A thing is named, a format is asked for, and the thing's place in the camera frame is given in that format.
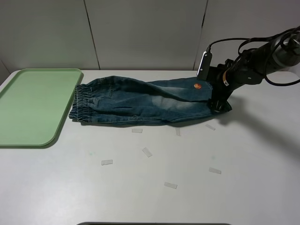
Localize clear tape piece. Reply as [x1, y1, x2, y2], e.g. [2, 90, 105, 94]
[132, 128, 143, 133]
[175, 127, 181, 136]
[164, 182, 178, 189]
[142, 147, 152, 158]
[101, 159, 113, 166]
[205, 124, 216, 130]
[209, 167, 222, 174]

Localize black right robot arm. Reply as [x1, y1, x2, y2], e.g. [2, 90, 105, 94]
[197, 27, 300, 113]

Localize children's blue denim shorts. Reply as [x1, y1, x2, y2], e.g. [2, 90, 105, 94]
[68, 76, 216, 126]

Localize light green plastic tray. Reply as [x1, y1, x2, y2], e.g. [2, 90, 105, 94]
[0, 68, 83, 147]

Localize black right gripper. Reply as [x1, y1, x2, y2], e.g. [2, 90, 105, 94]
[207, 60, 241, 113]

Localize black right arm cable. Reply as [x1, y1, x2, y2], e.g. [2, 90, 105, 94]
[206, 26, 300, 86]

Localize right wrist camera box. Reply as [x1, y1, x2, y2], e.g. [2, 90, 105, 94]
[197, 50, 212, 81]

